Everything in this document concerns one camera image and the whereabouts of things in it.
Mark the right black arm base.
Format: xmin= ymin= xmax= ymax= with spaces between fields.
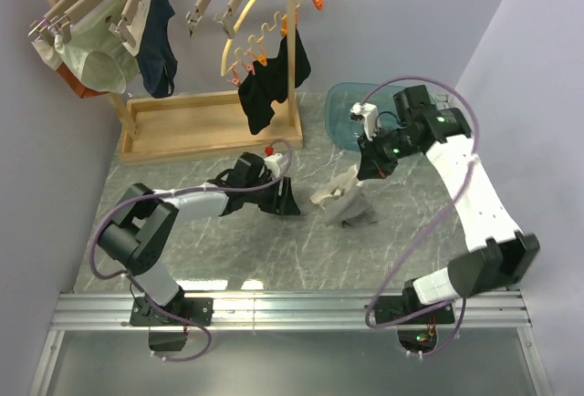
xmin=365 ymin=293 xmax=456 ymax=359

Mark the black underwear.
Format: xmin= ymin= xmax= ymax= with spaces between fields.
xmin=237 ymin=36 xmax=288 ymax=135

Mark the grey and cream underwear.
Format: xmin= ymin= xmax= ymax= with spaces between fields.
xmin=309 ymin=164 xmax=379 ymax=228

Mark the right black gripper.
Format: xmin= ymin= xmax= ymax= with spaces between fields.
xmin=358 ymin=125 xmax=422 ymax=181

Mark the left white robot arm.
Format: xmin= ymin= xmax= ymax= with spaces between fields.
xmin=92 ymin=152 xmax=300 ymax=325

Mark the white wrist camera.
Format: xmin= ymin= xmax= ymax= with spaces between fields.
xmin=264 ymin=146 xmax=293 ymax=179
xmin=349 ymin=102 xmax=380 ymax=141

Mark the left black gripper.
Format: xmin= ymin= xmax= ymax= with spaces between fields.
xmin=245 ymin=173 xmax=301 ymax=216

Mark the orange underwear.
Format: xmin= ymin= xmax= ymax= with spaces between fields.
xmin=56 ymin=63 xmax=106 ymax=99

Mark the curved yellow clip hanger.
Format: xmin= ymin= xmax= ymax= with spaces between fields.
xmin=220 ymin=0 xmax=330 ymax=88

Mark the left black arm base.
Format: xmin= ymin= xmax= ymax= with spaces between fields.
xmin=129 ymin=297 xmax=214 ymax=358

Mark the wooden drying rack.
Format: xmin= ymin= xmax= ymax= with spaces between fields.
xmin=32 ymin=0 xmax=303 ymax=164

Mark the navy blue underwear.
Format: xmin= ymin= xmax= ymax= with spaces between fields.
xmin=136 ymin=0 xmax=178 ymax=99

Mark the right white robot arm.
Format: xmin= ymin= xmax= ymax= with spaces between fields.
xmin=350 ymin=85 xmax=540 ymax=323

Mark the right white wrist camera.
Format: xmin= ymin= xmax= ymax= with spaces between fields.
xmin=349 ymin=102 xmax=380 ymax=141

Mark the light green underwear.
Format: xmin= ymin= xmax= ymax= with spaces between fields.
xmin=54 ymin=0 xmax=140 ymax=94

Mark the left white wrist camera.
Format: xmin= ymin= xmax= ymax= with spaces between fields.
xmin=264 ymin=146 xmax=293 ymax=179

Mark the aluminium mounting rail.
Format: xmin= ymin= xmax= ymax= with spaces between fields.
xmin=29 ymin=290 xmax=552 ymax=395

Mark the blue plastic basin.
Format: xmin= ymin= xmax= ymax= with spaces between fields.
xmin=325 ymin=82 xmax=404 ymax=152

